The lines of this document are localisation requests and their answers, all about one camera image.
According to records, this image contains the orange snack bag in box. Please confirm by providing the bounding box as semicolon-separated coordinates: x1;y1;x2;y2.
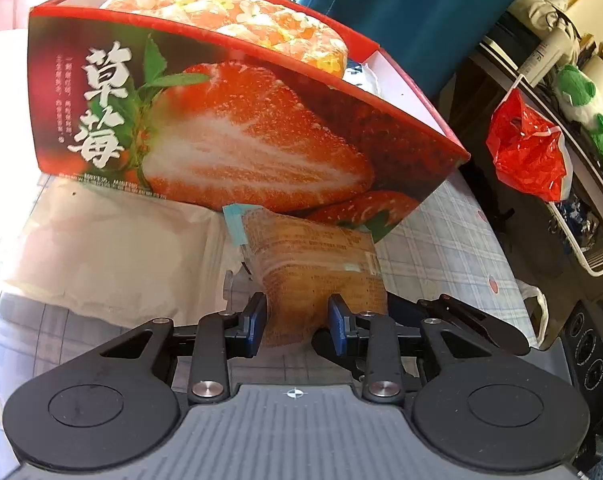
100;0;350;80

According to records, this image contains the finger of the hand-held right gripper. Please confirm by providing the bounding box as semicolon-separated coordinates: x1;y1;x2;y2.
389;292;532;356

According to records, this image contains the black appliance with knobs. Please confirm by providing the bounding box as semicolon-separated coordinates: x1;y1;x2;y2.
564;300;603;413

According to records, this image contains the white plastic bag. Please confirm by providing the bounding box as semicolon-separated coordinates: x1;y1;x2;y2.
518;282;549;349

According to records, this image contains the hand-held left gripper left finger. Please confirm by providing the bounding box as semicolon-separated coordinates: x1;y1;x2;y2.
98;292;269;403

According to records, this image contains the green plush toy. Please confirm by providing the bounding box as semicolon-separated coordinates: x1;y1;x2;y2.
551;64;603;168

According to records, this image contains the white cup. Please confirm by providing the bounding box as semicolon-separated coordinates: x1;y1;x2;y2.
580;55;603;98

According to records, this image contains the white blue cloth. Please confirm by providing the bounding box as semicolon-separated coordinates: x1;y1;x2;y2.
344;57;383;94

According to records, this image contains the brown snack packet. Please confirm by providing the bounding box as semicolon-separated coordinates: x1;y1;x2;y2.
222;204;388;347

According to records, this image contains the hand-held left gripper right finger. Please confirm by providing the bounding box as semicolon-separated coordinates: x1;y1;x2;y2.
326;294;502;403

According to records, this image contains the white tube bottle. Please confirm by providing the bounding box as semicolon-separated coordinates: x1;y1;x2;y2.
519;27;582;86

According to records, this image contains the plaid bedsheet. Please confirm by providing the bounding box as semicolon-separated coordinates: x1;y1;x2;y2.
0;172;538;480

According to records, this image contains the teal cloth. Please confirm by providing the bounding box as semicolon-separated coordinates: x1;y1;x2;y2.
298;0;546;107

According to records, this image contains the red plastic bag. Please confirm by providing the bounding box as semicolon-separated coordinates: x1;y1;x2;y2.
485;87;568;203

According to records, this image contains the red strawberry print box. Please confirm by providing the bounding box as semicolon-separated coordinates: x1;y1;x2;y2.
27;0;469;243

